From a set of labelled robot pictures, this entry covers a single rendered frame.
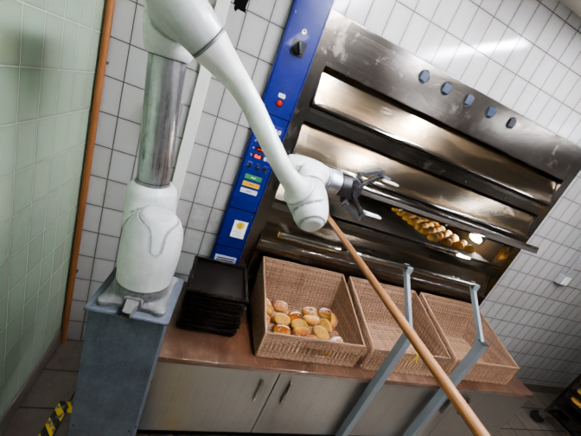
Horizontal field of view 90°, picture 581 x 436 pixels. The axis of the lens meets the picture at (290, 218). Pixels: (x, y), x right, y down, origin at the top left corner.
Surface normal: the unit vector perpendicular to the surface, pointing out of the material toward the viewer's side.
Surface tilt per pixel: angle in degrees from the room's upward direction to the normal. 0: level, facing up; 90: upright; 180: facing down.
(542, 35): 90
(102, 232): 90
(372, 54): 90
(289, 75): 90
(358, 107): 70
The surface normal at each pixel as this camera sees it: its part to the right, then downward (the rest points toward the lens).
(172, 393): 0.19, 0.41
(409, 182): 0.30, 0.09
